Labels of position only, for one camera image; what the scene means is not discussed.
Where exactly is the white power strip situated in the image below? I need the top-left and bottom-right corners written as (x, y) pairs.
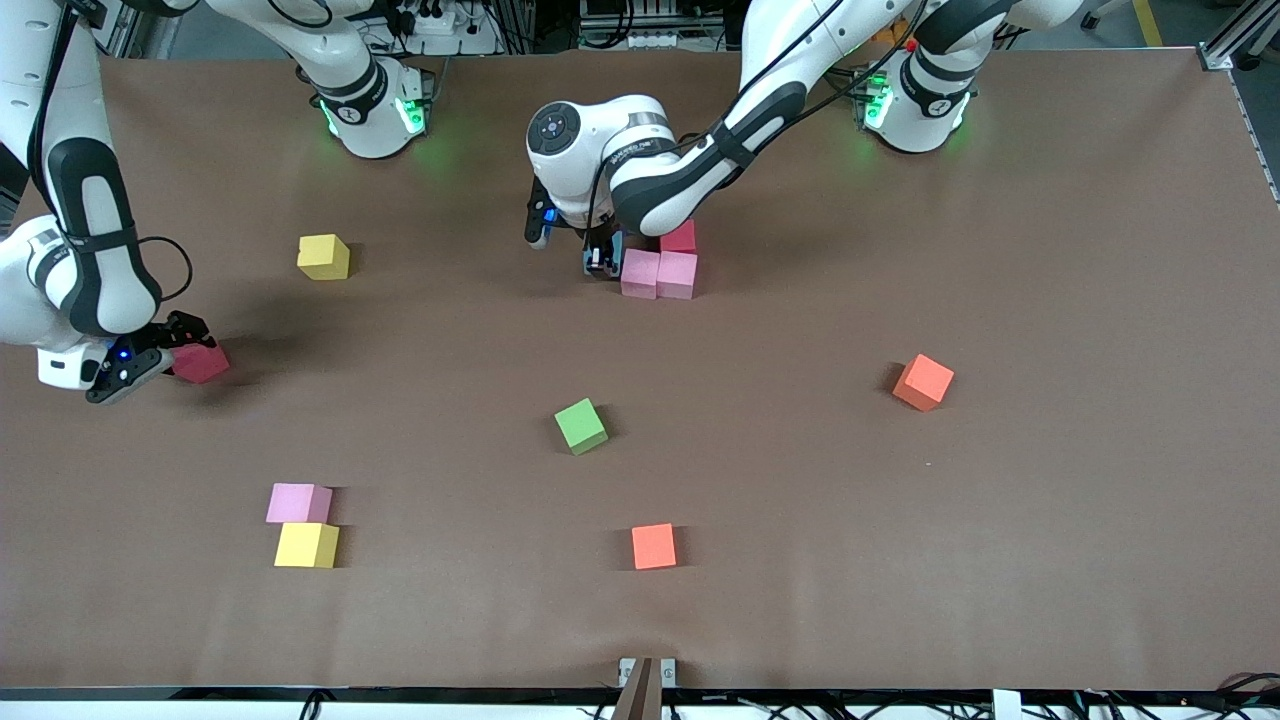
top-left (405, 0), bottom-right (471, 36)
top-left (578, 28), bottom-right (703, 51)

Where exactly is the pink foam cube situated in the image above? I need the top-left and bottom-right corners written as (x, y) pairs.
top-left (265, 482), bottom-right (334, 525)
top-left (620, 249), bottom-right (661, 301)
top-left (657, 251), bottom-right (699, 301)

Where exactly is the orange foam cube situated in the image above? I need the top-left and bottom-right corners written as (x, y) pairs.
top-left (892, 353), bottom-right (955, 413)
top-left (631, 523), bottom-right (678, 572)

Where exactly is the blue foam cube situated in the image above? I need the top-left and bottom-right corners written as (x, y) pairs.
top-left (583, 230), bottom-right (627, 281)

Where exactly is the metal mount bracket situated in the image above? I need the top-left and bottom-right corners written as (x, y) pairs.
top-left (618, 657), bottom-right (678, 689)

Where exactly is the brown mount strut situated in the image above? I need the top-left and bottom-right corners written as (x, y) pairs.
top-left (610, 657), bottom-right (664, 720)

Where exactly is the yellow foam cube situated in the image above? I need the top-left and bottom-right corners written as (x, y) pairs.
top-left (274, 521), bottom-right (341, 570)
top-left (297, 234), bottom-right (352, 282)

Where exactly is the brown table cover sheet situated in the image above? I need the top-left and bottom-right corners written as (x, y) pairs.
top-left (0, 50), bottom-right (1280, 693)

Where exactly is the green foam cube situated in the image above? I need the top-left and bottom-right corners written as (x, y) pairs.
top-left (554, 397), bottom-right (610, 457)

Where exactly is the aluminium frame profile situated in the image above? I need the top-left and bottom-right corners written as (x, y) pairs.
top-left (95, 0), bottom-right (136, 61)
top-left (1198, 0), bottom-right (1280, 73)

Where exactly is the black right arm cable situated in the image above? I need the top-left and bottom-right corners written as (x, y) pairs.
top-left (30, 0), bottom-right (193, 306)

